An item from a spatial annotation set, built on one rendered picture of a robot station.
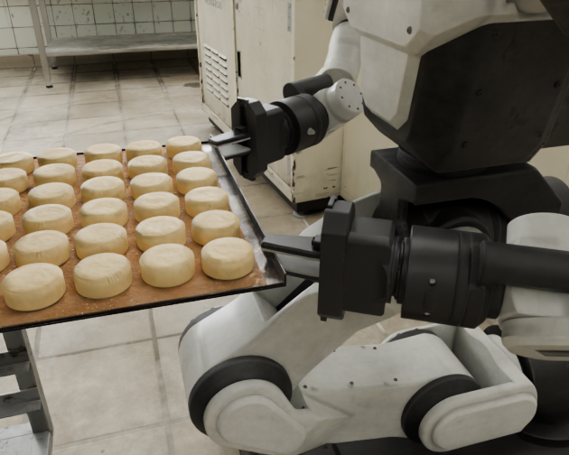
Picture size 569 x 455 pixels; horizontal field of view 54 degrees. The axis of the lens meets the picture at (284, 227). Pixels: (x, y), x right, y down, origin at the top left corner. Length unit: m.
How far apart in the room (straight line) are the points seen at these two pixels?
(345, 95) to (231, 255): 0.49
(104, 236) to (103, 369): 0.94
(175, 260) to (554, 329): 0.33
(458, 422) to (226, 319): 0.39
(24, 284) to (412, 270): 0.33
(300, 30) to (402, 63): 1.21
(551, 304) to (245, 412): 0.41
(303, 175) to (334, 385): 1.22
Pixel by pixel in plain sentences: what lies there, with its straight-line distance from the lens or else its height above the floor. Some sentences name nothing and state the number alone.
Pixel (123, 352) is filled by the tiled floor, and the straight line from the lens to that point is 1.53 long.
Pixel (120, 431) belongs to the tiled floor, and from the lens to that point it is 1.34.
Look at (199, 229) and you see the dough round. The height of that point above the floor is 0.70.
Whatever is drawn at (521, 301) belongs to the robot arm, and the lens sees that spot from 0.51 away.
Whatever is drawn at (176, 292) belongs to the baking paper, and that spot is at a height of 0.68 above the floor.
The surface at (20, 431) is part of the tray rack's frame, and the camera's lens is 1.19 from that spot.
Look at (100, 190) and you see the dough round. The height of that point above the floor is 0.70.
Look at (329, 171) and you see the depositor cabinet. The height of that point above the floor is 0.19.
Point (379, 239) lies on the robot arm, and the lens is 0.50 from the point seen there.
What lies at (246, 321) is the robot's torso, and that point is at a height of 0.49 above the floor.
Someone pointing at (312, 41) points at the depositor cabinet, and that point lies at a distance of 1.86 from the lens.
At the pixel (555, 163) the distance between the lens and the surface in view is 1.59.
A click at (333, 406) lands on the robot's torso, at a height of 0.34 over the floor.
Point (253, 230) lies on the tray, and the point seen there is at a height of 0.68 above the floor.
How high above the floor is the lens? 0.97
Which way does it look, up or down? 29 degrees down
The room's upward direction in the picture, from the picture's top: straight up
